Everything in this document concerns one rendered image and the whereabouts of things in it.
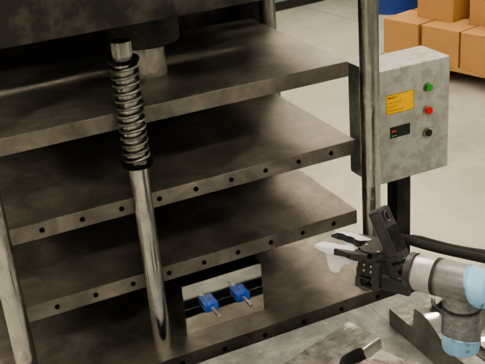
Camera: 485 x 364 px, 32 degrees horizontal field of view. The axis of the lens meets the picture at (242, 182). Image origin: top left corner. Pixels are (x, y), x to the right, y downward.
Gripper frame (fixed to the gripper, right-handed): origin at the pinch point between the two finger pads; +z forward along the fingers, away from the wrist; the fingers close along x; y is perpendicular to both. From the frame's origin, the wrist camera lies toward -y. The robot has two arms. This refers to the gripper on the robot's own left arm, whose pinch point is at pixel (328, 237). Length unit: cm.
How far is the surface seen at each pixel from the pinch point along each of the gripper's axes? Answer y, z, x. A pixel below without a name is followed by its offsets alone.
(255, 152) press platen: 8, 64, 64
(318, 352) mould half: 50, 22, 35
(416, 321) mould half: 48, 6, 63
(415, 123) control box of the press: 4, 33, 114
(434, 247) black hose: 41, 17, 100
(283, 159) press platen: 8, 53, 65
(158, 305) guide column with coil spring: 47, 72, 26
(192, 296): 49, 70, 39
